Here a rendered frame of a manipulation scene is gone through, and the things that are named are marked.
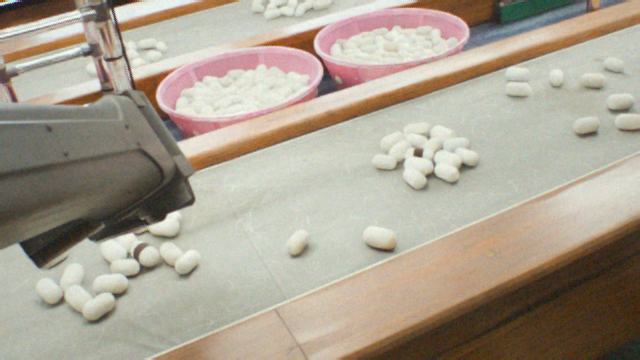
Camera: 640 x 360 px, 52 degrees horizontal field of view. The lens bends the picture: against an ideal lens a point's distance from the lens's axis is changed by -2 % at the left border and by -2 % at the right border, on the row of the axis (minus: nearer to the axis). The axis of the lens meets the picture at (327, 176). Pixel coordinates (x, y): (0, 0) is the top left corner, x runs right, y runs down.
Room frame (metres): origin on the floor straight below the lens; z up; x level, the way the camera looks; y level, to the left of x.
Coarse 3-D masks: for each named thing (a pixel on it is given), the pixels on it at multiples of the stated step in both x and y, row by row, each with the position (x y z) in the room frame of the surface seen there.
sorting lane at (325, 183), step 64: (576, 64) 0.95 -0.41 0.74; (384, 128) 0.82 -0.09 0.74; (448, 128) 0.80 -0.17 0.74; (512, 128) 0.77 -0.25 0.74; (256, 192) 0.70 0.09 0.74; (320, 192) 0.68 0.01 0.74; (384, 192) 0.66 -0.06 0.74; (448, 192) 0.65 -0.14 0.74; (512, 192) 0.63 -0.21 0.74; (0, 256) 0.64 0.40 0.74; (128, 256) 0.60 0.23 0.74; (256, 256) 0.57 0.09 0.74; (320, 256) 0.56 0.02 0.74; (384, 256) 0.54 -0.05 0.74; (0, 320) 0.52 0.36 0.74; (64, 320) 0.51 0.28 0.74; (128, 320) 0.50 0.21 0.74; (192, 320) 0.49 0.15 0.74
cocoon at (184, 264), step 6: (186, 252) 0.57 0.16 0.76; (192, 252) 0.57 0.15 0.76; (180, 258) 0.56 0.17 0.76; (186, 258) 0.56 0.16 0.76; (192, 258) 0.57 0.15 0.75; (198, 258) 0.57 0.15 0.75; (180, 264) 0.56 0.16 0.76; (186, 264) 0.56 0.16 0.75; (192, 264) 0.56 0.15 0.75; (180, 270) 0.55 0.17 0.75; (186, 270) 0.55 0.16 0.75
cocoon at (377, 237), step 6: (372, 228) 0.57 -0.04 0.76; (378, 228) 0.57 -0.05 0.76; (366, 234) 0.56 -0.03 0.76; (372, 234) 0.56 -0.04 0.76; (378, 234) 0.56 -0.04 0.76; (384, 234) 0.56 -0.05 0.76; (390, 234) 0.55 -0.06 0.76; (366, 240) 0.56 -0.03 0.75; (372, 240) 0.56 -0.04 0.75; (378, 240) 0.55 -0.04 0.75; (384, 240) 0.55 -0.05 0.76; (390, 240) 0.55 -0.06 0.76; (396, 240) 0.55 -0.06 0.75; (378, 246) 0.55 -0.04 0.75; (384, 246) 0.55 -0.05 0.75; (390, 246) 0.55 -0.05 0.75
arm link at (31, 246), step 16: (176, 192) 0.38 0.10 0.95; (144, 208) 0.38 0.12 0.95; (160, 208) 0.37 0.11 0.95; (64, 224) 0.39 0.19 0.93; (80, 224) 0.41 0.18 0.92; (96, 224) 0.42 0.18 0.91; (32, 240) 0.38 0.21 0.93; (48, 240) 0.38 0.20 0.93; (64, 240) 0.40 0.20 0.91; (80, 240) 0.41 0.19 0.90; (32, 256) 0.39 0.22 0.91; (48, 256) 0.40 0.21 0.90
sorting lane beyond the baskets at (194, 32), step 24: (264, 0) 1.50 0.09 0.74; (336, 0) 1.43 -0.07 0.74; (360, 0) 1.40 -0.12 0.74; (168, 24) 1.42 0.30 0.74; (192, 24) 1.40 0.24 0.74; (216, 24) 1.38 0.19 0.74; (240, 24) 1.35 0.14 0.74; (264, 24) 1.33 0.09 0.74; (288, 24) 1.31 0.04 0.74; (72, 48) 1.36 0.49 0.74; (168, 48) 1.27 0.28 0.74; (192, 48) 1.25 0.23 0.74; (48, 72) 1.23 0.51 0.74; (72, 72) 1.21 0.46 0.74; (24, 96) 1.13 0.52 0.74
